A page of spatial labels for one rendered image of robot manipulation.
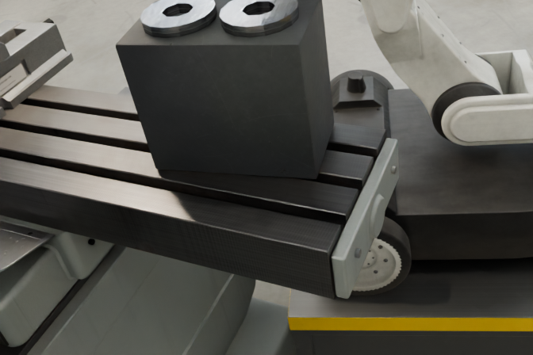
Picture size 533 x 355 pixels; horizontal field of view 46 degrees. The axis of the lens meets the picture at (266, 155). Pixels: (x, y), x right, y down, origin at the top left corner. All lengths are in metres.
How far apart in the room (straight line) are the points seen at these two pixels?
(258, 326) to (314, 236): 0.88
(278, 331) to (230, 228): 0.84
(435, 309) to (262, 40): 0.78
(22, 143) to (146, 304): 0.39
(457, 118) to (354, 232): 0.60
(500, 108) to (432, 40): 0.18
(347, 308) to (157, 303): 0.38
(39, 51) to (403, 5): 0.63
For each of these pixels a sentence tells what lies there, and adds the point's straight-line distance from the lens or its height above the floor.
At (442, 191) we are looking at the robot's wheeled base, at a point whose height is 0.57.
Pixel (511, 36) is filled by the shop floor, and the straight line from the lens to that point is 3.04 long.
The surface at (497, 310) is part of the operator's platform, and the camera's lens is 1.32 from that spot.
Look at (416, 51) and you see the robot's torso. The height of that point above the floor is 0.83.
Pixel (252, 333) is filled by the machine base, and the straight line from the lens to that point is 1.55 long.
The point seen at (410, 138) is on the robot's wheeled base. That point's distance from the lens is 1.43.
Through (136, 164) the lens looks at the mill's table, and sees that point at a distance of 0.86.
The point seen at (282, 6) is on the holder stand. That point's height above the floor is 1.14.
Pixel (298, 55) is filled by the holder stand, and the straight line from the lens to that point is 0.66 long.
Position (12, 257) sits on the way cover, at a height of 0.88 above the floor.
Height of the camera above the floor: 1.43
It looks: 37 degrees down
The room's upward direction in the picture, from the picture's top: 11 degrees counter-clockwise
